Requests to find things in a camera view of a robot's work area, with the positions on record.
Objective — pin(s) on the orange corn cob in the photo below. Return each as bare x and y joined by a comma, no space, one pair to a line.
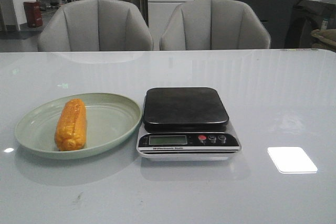
71,130

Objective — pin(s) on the black digital kitchen scale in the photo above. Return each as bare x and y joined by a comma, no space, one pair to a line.
186,124

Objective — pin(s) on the right grey upholstered chair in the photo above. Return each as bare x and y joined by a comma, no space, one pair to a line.
214,25

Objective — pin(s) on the grey upholstered chair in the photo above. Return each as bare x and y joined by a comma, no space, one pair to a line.
96,25
214,25

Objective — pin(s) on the light green plate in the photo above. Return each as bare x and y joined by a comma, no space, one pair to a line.
111,119

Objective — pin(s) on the left grey upholstered chair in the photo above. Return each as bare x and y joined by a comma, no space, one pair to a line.
96,25

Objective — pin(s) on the red trash bin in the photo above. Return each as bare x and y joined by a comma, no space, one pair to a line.
33,14

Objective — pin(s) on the dark appliance at right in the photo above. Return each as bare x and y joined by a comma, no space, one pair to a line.
306,16

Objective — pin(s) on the beige cushion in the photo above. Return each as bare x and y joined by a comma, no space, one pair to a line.
324,39

